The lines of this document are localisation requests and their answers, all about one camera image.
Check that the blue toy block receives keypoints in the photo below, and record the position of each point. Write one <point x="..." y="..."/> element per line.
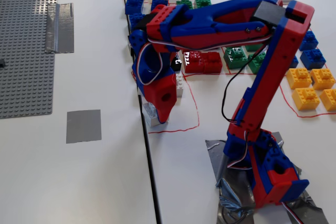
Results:
<point x="313" y="58"/>
<point x="135" y="20"/>
<point x="294" y="62"/>
<point x="158" y="1"/>
<point x="134" y="5"/>
<point x="309" y="41"/>

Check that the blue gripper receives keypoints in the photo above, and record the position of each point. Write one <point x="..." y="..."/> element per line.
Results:
<point x="160" y="95"/>

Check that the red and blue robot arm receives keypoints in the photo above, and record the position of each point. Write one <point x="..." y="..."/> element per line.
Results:
<point x="275" y="64"/>

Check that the grey tape strip on baseplate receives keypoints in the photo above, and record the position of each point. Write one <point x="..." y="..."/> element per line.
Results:
<point x="63" y="27"/>

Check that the crumpled grey tape sheet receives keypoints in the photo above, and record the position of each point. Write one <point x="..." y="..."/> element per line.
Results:
<point x="231" y="182"/>

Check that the green toy block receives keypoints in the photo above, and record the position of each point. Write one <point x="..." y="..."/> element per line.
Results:
<point x="184" y="3"/>
<point x="203" y="1"/>
<point x="253" y="48"/>
<point x="256" y="62"/>
<point x="235" y="58"/>

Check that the yellow toy block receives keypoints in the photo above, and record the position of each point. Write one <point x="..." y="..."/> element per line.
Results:
<point x="323" y="78"/>
<point x="305" y="99"/>
<point x="329" y="100"/>
<point x="299" y="77"/>

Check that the small black piece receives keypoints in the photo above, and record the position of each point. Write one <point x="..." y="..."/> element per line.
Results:
<point x="2" y="64"/>

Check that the square grey tape marker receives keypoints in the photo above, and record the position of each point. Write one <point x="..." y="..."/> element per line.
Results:
<point x="84" y="126"/>

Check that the black toy block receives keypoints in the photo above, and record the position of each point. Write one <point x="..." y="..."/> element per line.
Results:
<point x="177" y="65"/>

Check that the red toy block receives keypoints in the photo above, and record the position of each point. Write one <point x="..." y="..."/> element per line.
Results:
<point x="213" y="62"/>
<point x="194" y="62"/>

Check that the grey studded baseplate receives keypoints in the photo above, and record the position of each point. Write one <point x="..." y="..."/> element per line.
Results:
<point x="23" y="51"/>

